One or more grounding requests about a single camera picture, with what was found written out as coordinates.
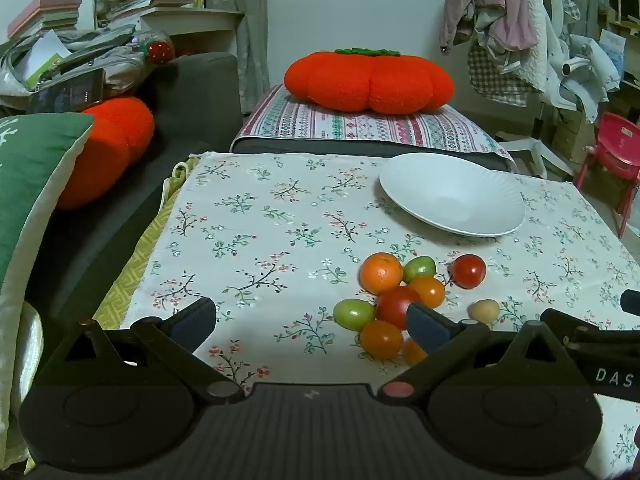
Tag grey sofa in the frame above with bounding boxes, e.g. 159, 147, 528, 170
20, 52, 242, 346

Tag large red tomato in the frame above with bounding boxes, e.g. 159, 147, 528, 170
376, 286, 423, 331

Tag orange tomato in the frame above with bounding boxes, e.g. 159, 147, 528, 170
409, 276, 446, 309
401, 338, 428, 366
359, 320, 404, 360

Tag checked hanging cloth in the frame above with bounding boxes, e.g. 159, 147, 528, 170
467, 40, 540, 109

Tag floral tablecloth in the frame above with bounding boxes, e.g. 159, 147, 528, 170
92, 152, 640, 480

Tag orange mandarin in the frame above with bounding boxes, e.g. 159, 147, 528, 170
359, 252, 404, 296

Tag striped patterned cushion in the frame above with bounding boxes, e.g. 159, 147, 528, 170
234, 84, 515, 160

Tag white hanging garments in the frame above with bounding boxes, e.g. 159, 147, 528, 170
475, 0, 628, 123

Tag white ribbed plate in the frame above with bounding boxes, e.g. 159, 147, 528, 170
378, 153, 527, 237

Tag green and white pillow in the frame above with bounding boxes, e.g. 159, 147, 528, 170
0, 113, 97, 466

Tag stack of books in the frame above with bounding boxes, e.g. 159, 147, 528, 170
7, 0, 83, 41

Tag white shelf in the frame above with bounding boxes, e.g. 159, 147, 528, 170
140, 7, 246, 61

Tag grey bag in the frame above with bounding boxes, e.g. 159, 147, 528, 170
0, 29, 151, 98

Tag orange persimmon plush cushion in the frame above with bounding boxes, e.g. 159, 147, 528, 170
284, 48, 456, 115

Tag yellow patterned mat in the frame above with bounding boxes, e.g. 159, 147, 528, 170
92, 157, 201, 328

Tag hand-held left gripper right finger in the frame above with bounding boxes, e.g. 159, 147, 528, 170
378, 302, 584, 405

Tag pink plastic chair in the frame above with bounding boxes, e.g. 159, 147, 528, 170
574, 112, 640, 239

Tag red strawberry toy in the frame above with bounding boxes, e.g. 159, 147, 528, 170
145, 40, 175, 65

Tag black phone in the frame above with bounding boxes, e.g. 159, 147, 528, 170
27, 69, 106, 115

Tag white chair base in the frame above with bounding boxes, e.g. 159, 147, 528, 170
495, 130, 576, 179

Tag pale yellow tomato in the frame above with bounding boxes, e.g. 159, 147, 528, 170
468, 299, 500, 324

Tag small red tomato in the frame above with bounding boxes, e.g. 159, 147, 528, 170
452, 254, 487, 290

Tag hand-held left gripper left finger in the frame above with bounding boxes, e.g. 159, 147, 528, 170
54, 297, 244, 405

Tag green tomato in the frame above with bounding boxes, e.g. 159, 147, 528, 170
333, 299, 376, 331
403, 256, 437, 283

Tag cardboard boxes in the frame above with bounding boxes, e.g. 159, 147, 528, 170
550, 104, 603, 167

